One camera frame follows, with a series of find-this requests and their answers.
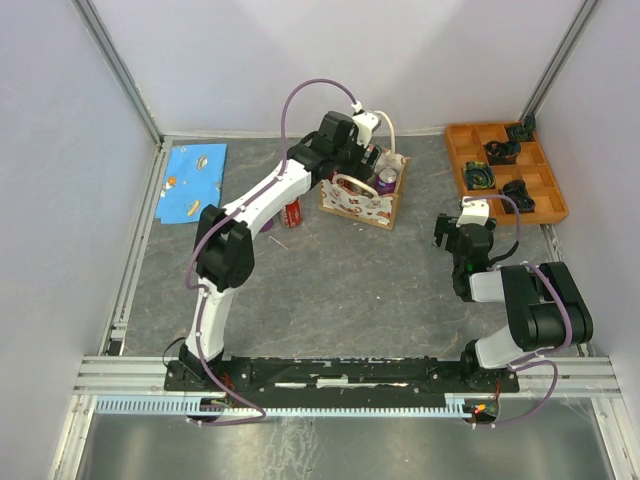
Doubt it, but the canvas tote bag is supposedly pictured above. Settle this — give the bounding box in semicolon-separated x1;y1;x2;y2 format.
318;111;411;232

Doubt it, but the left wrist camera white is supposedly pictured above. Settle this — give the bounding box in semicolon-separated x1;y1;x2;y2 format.
352;100;381;147

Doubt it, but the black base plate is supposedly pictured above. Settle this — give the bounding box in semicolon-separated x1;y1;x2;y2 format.
163;355;521;409

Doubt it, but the blue patterned cloth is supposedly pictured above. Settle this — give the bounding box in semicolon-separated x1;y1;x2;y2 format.
155;143;227;225

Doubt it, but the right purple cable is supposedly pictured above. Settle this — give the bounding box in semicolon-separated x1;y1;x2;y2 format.
469;193;575;430

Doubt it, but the rolled black sock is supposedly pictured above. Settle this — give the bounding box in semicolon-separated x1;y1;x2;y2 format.
500;179;536;213

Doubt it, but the black sock centre tray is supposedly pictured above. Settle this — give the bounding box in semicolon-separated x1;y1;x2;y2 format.
484;140;521;166

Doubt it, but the purple soda can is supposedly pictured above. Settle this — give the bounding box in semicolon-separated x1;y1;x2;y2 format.
261;218;274;232
375;167;398;196

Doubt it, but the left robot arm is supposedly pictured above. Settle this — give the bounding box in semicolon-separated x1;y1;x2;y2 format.
179;109;381;390

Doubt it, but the rolled blue yellow sock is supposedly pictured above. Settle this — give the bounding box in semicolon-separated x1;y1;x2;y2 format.
462;161;496;191

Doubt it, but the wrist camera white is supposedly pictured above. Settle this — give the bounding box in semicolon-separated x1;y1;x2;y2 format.
352;100;381;147
456;196;490;228

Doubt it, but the wooden compartment tray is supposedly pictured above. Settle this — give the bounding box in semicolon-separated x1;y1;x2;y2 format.
444;122;569;225

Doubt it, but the red cola can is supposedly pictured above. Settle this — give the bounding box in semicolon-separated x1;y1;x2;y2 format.
344;180;372;198
279;197;303;228

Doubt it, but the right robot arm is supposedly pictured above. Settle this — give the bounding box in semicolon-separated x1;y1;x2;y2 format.
434;213;594;391

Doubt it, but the dark sock top corner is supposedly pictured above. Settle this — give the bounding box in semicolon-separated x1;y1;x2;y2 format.
505;113;536;143

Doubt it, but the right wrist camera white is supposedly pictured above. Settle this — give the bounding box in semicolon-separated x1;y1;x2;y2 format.
456;196;490;228

